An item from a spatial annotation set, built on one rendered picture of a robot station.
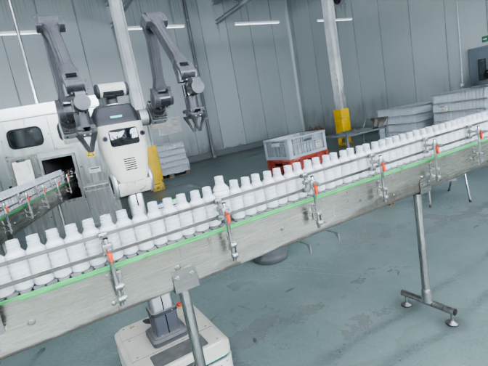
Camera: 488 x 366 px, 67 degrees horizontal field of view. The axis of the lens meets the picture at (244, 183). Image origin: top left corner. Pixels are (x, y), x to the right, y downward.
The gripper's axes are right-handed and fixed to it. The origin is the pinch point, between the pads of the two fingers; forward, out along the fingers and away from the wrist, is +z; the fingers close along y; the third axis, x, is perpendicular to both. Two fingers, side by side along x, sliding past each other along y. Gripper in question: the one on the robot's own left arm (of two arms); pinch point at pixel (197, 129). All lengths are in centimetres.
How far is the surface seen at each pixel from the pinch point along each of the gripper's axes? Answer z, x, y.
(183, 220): 33.7, 19.7, -16.6
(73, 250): 33, 60, -19
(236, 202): 32.9, -4.0, -17.4
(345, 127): 73, -746, 681
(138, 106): -78, -161, 746
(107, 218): 25, 47, -17
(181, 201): 26.4, 18.6, -16.2
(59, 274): 39, 66, -18
